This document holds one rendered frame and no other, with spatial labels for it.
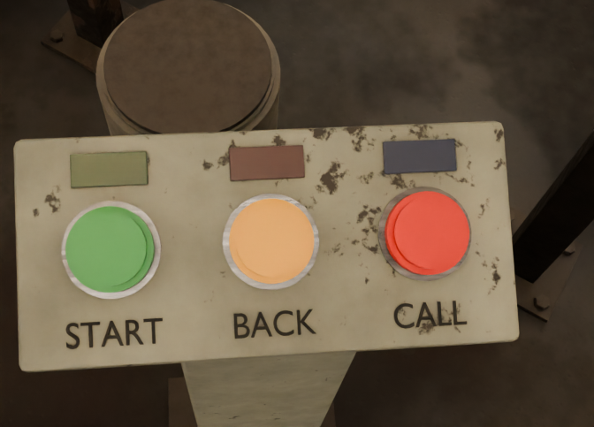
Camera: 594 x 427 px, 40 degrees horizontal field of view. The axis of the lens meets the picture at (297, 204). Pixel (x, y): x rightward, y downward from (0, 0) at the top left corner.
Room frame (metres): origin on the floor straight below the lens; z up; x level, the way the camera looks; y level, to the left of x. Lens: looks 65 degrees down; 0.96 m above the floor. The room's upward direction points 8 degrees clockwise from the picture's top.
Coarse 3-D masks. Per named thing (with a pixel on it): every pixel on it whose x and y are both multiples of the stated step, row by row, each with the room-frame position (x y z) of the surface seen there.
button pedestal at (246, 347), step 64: (320, 128) 0.21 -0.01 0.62; (384, 128) 0.21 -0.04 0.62; (448, 128) 0.22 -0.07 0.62; (64, 192) 0.16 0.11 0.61; (128, 192) 0.16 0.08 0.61; (192, 192) 0.17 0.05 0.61; (256, 192) 0.17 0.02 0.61; (320, 192) 0.18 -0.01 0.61; (384, 192) 0.18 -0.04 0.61; (448, 192) 0.19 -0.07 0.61; (64, 256) 0.13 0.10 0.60; (192, 256) 0.14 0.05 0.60; (320, 256) 0.15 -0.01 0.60; (384, 256) 0.15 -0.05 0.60; (512, 256) 0.16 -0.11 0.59; (64, 320) 0.10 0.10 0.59; (128, 320) 0.11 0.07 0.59; (192, 320) 0.11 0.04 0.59; (256, 320) 0.11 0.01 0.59; (320, 320) 0.12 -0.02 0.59; (384, 320) 0.12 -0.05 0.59; (448, 320) 0.13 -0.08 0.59; (512, 320) 0.13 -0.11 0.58; (192, 384) 0.11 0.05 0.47; (256, 384) 0.12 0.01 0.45; (320, 384) 0.12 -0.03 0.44
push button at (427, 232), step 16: (432, 192) 0.18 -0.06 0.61; (400, 208) 0.17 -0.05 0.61; (416, 208) 0.17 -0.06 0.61; (432, 208) 0.17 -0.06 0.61; (448, 208) 0.18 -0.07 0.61; (400, 224) 0.16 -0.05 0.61; (416, 224) 0.17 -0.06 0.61; (432, 224) 0.17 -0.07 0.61; (448, 224) 0.17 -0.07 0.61; (464, 224) 0.17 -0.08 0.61; (400, 240) 0.16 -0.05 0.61; (416, 240) 0.16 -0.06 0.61; (432, 240) 0.16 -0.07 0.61; (448, 240) 0.16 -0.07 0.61; (464, 240) 0.16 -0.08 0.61; (400, 256) 0.15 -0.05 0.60; (416, 256) 0.15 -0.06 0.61; (432, 256) 0.15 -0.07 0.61; (448, 256) 0.15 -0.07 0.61; (416, 272) 0.15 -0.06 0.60; (432, 272) 0.15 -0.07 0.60
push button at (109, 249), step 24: (96, 216) 0.14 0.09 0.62; (120, 216) 0.15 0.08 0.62; (72, 240) 0.13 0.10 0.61; (96, 240) 0.13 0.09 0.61; (120, 240) 0.14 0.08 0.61; (144, 240) 0.14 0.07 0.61; (72, 264) 0.12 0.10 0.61; (96, 264) 0.12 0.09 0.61; (120, 264) 0.13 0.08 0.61; (144, 264) 0.13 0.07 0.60; (96, 288) 0.11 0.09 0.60; (120, 288) 0.12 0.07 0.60
